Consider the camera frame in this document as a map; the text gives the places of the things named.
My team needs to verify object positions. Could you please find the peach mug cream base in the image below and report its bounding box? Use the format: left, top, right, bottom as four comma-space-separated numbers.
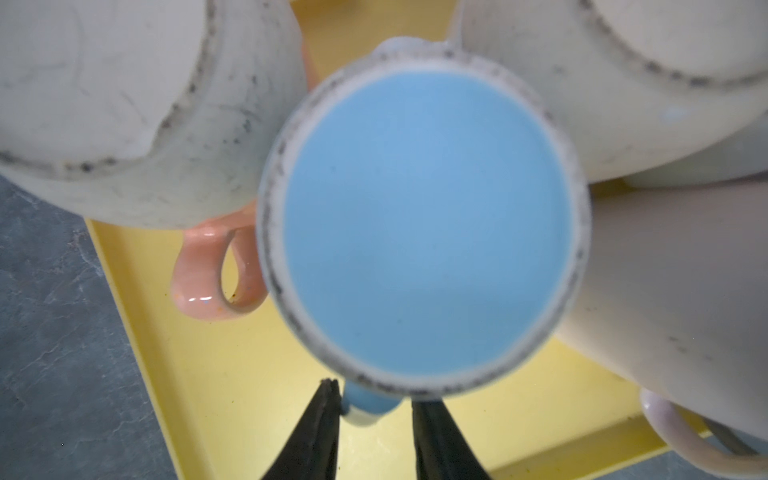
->
1, 1, 310, 320

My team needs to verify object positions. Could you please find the cream mug on tray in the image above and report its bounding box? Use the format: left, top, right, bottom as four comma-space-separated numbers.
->
452, 0, 767, 182

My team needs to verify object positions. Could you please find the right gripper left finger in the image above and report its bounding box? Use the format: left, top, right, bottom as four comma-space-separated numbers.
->
262, 379, 341, 480

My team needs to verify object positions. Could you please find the pink mug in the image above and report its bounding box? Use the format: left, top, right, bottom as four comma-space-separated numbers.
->
558, 176, 767, 479

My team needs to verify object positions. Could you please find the yellow plastic tray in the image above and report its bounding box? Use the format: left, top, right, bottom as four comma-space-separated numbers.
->
86, 1, 669, 479

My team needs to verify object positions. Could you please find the light blue mug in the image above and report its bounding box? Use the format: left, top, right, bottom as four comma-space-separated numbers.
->
256, 37, 591, 425

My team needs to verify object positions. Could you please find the white mug on tray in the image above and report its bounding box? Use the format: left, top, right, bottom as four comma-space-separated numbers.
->
624, 113, 767, 189

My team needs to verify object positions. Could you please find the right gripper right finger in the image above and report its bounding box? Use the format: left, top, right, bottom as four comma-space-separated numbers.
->
411, 401, 490, 480

